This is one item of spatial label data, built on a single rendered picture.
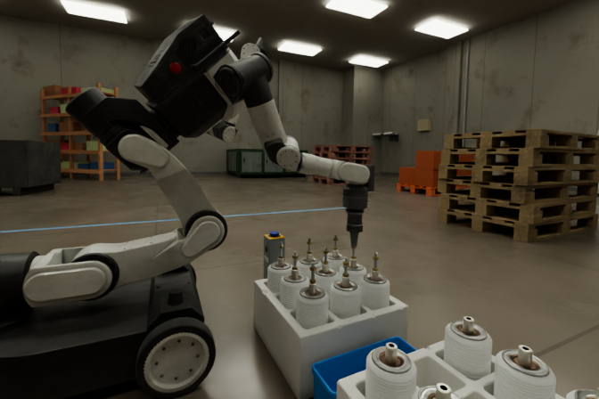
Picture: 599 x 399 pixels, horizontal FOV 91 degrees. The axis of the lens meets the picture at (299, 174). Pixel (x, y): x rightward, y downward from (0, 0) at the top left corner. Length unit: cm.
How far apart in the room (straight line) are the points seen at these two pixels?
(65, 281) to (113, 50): 971
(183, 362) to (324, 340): 39
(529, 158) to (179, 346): 268
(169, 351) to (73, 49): 1008
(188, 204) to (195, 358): 45
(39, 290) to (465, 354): 109
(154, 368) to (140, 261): 32
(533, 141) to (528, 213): 57
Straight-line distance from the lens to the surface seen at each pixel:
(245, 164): 832
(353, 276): 111
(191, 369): 102
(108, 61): 1051
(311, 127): 1138
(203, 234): 105
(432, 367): 89
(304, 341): 89
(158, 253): 110
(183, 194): 106
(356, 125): 1152
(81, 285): 110
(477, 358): 85
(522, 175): 292
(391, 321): 106
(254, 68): 92
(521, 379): 79
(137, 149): 102
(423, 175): 564
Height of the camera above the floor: 65
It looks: 4 degrees down
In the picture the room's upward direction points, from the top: 1 degrees clockwise
